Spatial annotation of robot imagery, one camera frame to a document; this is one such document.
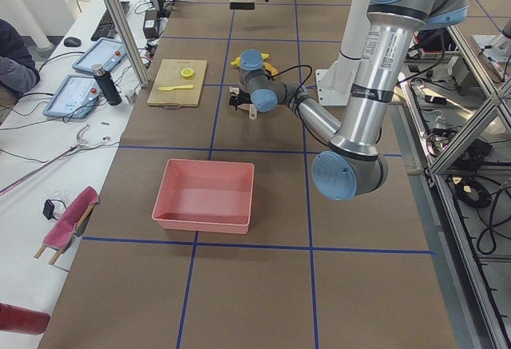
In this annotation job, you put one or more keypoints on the yellow toy corn cob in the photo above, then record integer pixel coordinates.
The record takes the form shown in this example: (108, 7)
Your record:
(238, 61)

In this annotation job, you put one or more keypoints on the tan toy ginger root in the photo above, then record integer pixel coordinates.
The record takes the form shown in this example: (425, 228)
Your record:
(270, 68)

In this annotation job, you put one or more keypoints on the pink plastic bin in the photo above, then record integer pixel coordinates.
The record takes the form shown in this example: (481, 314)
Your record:
(205, 196)

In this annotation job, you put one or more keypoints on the yellow plastic toy knife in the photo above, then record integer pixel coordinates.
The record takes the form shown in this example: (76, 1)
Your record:
(175, 87)

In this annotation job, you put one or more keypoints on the yellow toy lemon slice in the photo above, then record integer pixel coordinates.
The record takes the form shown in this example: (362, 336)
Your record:
(187, 73)

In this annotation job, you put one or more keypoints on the wooden cutting board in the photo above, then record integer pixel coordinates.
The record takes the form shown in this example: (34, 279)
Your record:
(169, 74)

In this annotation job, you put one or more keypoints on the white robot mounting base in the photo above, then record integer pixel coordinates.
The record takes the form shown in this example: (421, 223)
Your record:
(359, 44)

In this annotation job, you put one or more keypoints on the black power adapter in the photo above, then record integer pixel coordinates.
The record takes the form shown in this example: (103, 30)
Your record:
(151, 24)

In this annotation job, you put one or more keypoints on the black water bottle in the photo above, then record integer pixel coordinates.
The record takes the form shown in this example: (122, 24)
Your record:
(105, 82)

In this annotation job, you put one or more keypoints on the far teach pendant tablet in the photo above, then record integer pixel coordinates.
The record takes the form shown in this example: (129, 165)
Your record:
(104, 51)

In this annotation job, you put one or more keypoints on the teach pendant tablet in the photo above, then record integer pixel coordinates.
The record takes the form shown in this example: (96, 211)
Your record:
(104, 51)
(75, 98)

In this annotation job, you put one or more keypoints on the black keyboard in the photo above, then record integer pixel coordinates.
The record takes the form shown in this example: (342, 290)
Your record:
(106, 28)

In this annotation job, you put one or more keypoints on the near teach pendant tablet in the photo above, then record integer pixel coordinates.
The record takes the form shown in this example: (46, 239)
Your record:
(75, 98)

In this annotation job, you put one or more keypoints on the black computer mouse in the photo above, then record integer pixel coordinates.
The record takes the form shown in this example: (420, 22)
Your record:
(71, 42)

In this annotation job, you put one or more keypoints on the pink cloth on rack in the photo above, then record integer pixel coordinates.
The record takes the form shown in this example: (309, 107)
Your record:
(62, 232)

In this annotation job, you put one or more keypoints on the seated person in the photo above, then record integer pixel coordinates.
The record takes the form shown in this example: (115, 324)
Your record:
(18, 71)

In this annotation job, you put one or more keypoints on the red cylinder bottle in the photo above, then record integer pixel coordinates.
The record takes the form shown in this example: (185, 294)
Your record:
(22, 320)

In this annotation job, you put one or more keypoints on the aluminium frame post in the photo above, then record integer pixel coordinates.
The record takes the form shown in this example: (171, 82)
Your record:
(123, 28)

